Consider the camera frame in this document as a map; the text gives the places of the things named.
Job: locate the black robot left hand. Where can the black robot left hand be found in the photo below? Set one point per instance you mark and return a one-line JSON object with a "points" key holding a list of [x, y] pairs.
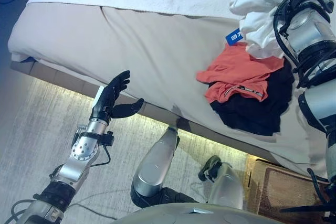
{"points": [[107, 98]]}

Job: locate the white garment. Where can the white garment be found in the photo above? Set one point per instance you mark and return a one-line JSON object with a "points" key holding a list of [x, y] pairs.
{"points": [[257, 24]]}

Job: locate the orange shirt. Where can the orange shirt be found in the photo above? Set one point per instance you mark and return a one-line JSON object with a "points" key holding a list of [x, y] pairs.
{"points": [[236, 69]]}

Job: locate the black garment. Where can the black garment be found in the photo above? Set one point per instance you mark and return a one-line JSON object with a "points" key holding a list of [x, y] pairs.
{"points": [[252, 113]]}

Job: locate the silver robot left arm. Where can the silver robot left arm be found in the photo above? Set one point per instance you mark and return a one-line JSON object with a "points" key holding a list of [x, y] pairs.
{"points": [[78, 153]]}

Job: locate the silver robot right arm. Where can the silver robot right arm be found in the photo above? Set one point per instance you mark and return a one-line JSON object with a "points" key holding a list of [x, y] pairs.
{"points": [[307, 35]]}

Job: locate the bed with beige cover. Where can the bed with beige cover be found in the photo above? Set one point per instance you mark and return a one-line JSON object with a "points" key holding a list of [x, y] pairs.
{"points": [[131, 51]]}

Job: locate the wicker laundry basket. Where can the wicker laundry basket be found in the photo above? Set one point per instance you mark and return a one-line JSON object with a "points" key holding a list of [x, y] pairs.
{"points": [[283, 190]]}

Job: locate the grey streaked rug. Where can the grey streaked rug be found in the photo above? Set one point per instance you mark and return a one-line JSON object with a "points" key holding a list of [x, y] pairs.
{"points": [[39, 129]]}

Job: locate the silver robot left leg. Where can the silver robot left leg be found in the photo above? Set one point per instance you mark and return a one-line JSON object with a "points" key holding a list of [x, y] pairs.
{"points": [[155, 161]]}

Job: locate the silver robot leg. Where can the silver robot leg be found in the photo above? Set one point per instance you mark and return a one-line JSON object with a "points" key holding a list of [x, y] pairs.
{"points": [[155, 161], [225, 187]]}

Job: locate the blue printed tag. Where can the blue printed tag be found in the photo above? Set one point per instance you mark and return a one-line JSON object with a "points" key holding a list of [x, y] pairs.
{"points": [[233, 37]]}

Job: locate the grey robot torso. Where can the grey robot torso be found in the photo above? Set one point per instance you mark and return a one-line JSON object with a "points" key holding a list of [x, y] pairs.
{"points": [[183, 216]]}

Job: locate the silver robot right leg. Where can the silver robot right leg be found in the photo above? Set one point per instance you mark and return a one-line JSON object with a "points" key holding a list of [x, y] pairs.
{"points": [[225, 187]]}

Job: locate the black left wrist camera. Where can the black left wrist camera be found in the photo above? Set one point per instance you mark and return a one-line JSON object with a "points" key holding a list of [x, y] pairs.
{"points": [[109, 138]]}

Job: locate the brown padded bed frame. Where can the brown padded bed frame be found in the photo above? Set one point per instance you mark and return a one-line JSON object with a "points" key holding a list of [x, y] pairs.
{"points": [[65, 81]]}

